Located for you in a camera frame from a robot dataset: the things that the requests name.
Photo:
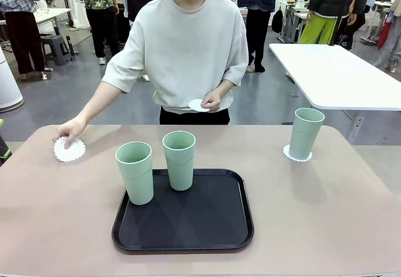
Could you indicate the person in light blue coat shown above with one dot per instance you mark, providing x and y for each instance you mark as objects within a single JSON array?
[{"x": 393, "y": 45}]

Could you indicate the white lace paper coaster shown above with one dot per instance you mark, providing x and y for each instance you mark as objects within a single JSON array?
[
  {"x": 195, "y": 106},
  {"x": 73, "y": 154},
  {"x": 286, "y": 151}
]

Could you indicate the person's right hand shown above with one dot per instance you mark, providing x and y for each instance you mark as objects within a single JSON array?
[{"x": 72, "y": 129}]

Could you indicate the person's left hand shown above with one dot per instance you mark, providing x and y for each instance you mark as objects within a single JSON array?
[{"x": 213, "y": 101}]

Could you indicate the large white table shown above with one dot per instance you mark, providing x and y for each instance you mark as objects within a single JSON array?
[{"x": 329, "y": 76}]

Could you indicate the light green plastic cup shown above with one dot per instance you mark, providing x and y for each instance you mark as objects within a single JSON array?
[
  {"x": 305, "y": 136},
  {"x": 178, "y": 167},
  {"x": 138, "y": 180}
]

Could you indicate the person's left forearm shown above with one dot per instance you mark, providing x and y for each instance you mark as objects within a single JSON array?
[{"x": 225, "y": 89}]

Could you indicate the small white work table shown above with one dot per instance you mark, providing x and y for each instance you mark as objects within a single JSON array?
[{"x": 53, "y": 12}]

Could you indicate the person in beige sweater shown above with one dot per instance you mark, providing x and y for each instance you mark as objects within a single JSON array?
[{"x": 188, "y": 39}]

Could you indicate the person's right forearm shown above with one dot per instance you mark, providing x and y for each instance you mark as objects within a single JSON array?
[{"x": 97, "y": 104}]

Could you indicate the white desk with gray legs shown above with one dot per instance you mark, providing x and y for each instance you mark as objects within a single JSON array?
[{"x": 286, "y": 23}]

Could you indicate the person in blue plaid shirt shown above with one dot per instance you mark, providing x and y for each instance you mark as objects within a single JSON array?
[{"x": 22, "y": 39}]

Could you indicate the black hanging backpack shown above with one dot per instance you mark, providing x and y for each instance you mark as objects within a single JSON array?
[{"x": 277, "y": 21}]

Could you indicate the person in navy checked shirt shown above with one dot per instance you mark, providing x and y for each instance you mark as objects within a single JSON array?
[{"x": 257, "y": 32}]

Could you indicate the gray plastic step stool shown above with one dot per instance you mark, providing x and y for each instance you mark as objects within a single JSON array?
[{"x": 56, "y": 40}]

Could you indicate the thin black pole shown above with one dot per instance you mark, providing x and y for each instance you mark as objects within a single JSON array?
[{"x": 338, "y": 29}]

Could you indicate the black plastic serving tray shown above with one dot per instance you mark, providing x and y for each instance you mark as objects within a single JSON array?
[{"x": 181, "y": 227}]

